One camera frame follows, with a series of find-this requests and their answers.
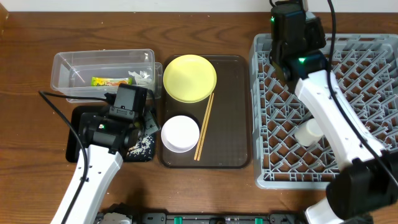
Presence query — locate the green orange snack wrapper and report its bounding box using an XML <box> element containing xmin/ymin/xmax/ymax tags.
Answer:
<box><xmin>91</xmin><ymin>77</ymin><xmax>132</xmax><ymax>86</ymax></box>

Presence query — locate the white tissue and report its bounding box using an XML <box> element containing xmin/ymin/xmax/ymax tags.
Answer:
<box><xmin>128</xmin><ymin>71</ymin><xmax>153</xmax><ymax>86</ymax></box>

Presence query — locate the white bowl with rice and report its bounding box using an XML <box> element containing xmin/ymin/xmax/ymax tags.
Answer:
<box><xmin>161</xmin><ymin>115</ymin><xmax>200</xmax><ymax>153</ymax></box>

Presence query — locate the yellow plate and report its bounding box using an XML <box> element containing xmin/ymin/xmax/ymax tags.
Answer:
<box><xmin>163</xmin><ymin>55</ymin><xmax>217</xmax><ymax>103</ymax></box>

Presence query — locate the pale green cup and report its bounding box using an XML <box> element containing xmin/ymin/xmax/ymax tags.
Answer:
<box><xmin>294</xmin><ymin>118</ymin><xmax>324</xmax><ymax>147</ymax></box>

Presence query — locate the wooden chopstick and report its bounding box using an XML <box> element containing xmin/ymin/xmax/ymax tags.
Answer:
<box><xmin>194</xmin><ymin>93</ymin><xmax>214</xmax><ymax>161</ymax></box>
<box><xmin>198</xmin><ymin>96</ymin><xmax>214</xmax><ymax>161</ymax></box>

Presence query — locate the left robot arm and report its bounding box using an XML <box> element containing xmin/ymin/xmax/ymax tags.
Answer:
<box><xmin>52</xmin><ymin>106</ymin><xmax>160</xmax><ymax>223</ymax></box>

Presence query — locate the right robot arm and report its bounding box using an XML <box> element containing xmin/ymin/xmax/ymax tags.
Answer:
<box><xmin>269</xmin><ymin>1</ymin><xmax>397</xmax><ymax>223</ymax></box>

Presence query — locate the black waste tray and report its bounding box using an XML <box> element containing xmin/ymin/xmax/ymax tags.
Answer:
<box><xmin>65</xmin><ymin>105</ymin><xmax>157</xmax><ymax>163</ymax></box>

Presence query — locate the clear plastic waste bin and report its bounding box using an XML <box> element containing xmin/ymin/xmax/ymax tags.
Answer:
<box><xmin>51</xmin><ymin>49</ymin><xmax>163</xmax><ymax>103</ymax></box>

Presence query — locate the grey dishwasher rack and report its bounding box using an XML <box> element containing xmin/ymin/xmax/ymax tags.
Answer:
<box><xmin>249</xmin><ymin>34</ymin><xmax>397</xmax><ymax>190</ymax></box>

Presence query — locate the spilled rice pile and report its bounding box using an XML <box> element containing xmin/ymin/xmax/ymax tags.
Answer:
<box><xmin>127</xmin><ymin>136</ymin><xmax>155</xmax><ymax>157</ymax></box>

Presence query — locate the dark brown serving tray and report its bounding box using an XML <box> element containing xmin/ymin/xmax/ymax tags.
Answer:
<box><xmin>158</xmin><ymin>55</ymin><xmax>252</xmax><ymax>169</ymax></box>

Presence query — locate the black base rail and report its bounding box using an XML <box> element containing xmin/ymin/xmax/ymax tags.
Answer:
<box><xmin>96</xmin><ymin>203</ymin><xmax>308</xmax><ymax>224</ymax></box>

